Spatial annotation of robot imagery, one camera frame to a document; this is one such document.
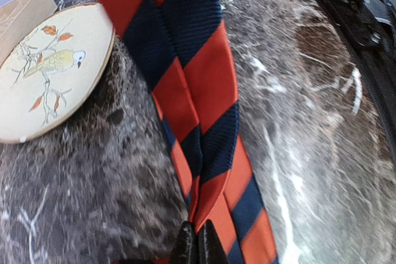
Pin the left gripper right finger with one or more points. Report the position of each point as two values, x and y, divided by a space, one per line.
210 250

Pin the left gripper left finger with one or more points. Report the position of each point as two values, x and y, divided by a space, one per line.
184 250

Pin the red navy striped tie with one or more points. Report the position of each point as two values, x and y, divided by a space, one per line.
183 53

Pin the bird pattern ceramic plate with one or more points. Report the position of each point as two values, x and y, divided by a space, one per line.
52 71

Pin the wooden compartment organizer box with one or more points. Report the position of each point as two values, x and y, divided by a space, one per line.
20 17

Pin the black front rail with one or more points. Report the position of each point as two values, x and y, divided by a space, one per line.
373 49

